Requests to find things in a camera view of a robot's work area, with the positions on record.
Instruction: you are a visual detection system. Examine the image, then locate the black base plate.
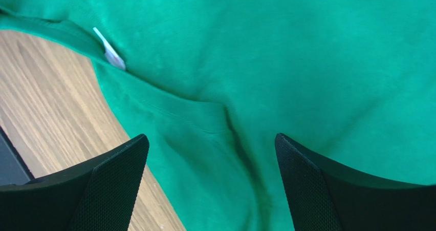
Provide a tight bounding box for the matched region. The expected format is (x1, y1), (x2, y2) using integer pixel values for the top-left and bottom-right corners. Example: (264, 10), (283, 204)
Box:
(1, 128), (34, 186)

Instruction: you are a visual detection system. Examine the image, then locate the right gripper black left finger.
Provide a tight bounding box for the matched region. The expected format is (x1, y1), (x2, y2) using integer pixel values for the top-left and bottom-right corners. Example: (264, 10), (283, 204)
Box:
(1, 134), (149, 230)

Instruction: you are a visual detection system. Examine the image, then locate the green t shirt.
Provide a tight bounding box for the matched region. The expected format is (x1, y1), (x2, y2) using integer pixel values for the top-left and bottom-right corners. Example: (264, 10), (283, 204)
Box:
(1, 0), (435, 230)

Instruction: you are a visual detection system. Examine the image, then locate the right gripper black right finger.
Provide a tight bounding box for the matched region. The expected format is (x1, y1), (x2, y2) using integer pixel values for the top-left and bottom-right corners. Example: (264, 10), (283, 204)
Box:
(275, 133), (435, 230)

